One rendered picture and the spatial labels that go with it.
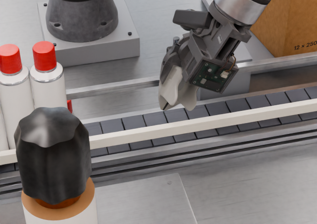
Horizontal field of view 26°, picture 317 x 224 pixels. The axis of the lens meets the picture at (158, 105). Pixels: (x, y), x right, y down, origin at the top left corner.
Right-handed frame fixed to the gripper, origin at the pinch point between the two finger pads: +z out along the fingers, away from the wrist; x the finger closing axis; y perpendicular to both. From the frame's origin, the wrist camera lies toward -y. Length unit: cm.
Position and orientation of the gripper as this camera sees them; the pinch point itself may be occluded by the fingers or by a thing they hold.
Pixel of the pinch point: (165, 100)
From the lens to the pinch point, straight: 116.0
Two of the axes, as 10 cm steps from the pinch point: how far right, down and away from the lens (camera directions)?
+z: -4.8, 7.4, 4.7
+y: 2.4, 6.3, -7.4
